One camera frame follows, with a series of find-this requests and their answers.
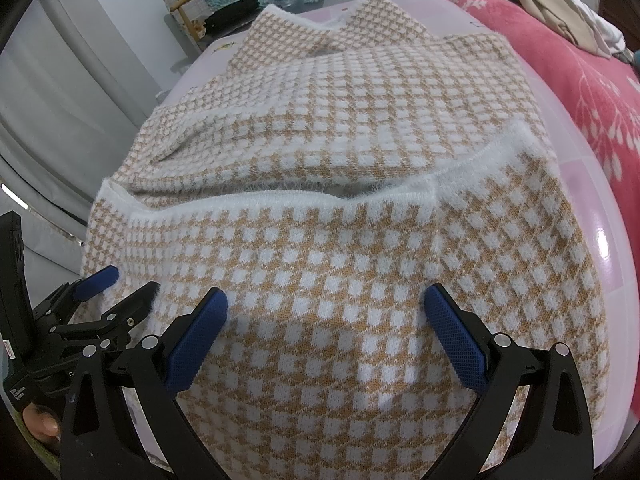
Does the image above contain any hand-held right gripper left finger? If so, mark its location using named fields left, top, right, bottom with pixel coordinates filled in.
left=59, top=286, right=230, bottom=480

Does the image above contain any tan white checked sweater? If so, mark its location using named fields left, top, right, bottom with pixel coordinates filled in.
left=82, top=0, right=608, bottom=480

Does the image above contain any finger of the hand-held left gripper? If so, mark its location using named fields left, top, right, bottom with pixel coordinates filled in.
left=50, top=281, right=161, bottom=353
left=32, top=266, right=120, bottom=331

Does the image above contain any pink floral blanket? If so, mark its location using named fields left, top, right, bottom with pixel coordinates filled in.
left=432, top=0, right=640, bottom=196

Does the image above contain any white garment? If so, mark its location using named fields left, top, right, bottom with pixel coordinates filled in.
left=570, top=2, right=628, bottom=48

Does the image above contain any bed with pink sheet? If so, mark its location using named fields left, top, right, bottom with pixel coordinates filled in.
left=125, top=0, right=633, bottom=480

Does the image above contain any black bag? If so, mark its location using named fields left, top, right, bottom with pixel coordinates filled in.
left=204, top=0, right=261, bottom=33

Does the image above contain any white curtain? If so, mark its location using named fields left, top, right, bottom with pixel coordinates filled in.
left=0, top=0, right=201, bottom=241

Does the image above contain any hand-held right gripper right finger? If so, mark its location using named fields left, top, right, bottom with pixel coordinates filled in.
left=424, top=283, right=596, bottom=480

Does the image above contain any person's left hand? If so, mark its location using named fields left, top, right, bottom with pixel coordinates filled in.
left=20, top=400, right=63, bottom=440

